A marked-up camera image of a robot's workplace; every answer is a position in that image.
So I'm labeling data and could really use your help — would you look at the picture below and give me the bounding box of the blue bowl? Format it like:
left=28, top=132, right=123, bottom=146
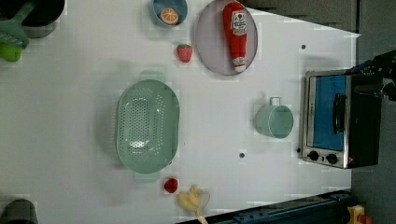
left=148, top=0, right=189, bottom=28

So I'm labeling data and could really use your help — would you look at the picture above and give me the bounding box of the green plastic strainer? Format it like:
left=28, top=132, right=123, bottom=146
left=115, top=70, right=180, bottom=182

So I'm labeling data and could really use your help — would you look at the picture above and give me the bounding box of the green enamel mug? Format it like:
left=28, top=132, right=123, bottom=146
left=254, top=97, right=294, bottom=139

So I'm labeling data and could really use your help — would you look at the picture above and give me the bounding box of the black toaster oven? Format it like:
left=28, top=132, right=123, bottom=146
left=301, top=70, right=383, bottom=169

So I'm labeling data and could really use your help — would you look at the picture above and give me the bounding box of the blue metal frame rail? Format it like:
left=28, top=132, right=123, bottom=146
left=206, top=190, right=357, bottom=224

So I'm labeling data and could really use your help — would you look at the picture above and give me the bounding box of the yellow red emergency button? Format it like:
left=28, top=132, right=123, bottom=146
left=347, top=205, right=373, bottom=224

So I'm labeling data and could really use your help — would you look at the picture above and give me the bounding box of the red plush strawberry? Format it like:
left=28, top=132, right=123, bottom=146
left=177, top=44, right=193, bottom=63

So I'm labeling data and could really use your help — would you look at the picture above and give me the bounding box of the yellow plush banana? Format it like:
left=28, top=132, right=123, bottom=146
left=178, top=185, right=210, bottom=224

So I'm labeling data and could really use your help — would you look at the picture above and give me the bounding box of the grey round plate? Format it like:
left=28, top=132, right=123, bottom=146
left=195, top=0, right=258, bottom=76

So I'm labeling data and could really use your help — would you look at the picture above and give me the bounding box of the small red tomato toy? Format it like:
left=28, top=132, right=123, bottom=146
left=163, top=178, right=178, bottom=193

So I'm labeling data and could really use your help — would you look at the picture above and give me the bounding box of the dark grey cylinder cup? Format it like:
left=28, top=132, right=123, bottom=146
left=0, top=199, right=39, bottom=224

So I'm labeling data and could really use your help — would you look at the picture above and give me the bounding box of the orange slice toy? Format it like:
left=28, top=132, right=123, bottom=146
left=160, top=7, right=178, bottom=25

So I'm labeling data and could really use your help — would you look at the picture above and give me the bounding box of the green spatula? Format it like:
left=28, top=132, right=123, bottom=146
left=0, top=0, right=35, bottom=63

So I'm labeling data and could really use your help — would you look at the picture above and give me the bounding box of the red plush ketchup bottle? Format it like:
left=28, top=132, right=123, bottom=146
left=222, top=1, right=248, bottom=73

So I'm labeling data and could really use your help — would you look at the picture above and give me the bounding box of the black cylinder container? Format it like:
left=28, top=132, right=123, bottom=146
left=0, top=0, right=66, bottom=38

